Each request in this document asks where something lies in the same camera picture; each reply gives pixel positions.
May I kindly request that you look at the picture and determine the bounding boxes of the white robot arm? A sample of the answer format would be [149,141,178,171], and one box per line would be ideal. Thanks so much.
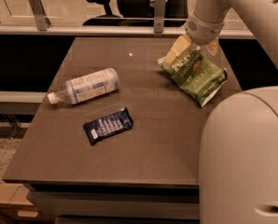
[186,0,278,224]

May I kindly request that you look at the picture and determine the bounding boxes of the black office chair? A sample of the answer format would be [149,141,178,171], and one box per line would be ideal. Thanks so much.
[83,0,188,27]

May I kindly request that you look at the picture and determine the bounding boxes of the brown table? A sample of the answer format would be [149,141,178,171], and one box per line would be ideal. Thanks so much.
[3,37,241,224]

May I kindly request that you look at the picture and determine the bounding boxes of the metal glass bracket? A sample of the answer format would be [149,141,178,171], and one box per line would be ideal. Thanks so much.
[28,0,50,31]
[154,0,166,34]

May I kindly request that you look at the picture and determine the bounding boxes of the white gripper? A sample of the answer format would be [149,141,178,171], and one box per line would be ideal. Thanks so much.
[165,13,224,63]

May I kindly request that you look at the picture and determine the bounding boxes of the left metal glass bracket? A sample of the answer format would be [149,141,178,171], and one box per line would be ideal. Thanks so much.
[28,0,50,31]

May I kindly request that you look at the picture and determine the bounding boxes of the right metal glass bracket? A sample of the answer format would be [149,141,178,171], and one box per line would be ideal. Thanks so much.
[154,0,166,34]

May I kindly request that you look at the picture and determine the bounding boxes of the green jalapeno chip bag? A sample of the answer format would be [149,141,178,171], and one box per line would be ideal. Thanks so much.
[158,47,228,107]

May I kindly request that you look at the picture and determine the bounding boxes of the dark blue snack bar wrapper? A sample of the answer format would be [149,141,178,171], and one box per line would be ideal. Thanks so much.
[83,108,133,146]

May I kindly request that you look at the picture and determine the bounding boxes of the clear plastic bottle white label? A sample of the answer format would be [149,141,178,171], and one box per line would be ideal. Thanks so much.
[48,68,119,105]

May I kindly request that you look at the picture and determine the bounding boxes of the cardboard box under table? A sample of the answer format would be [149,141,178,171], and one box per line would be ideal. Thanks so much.
[0,184,55,224]

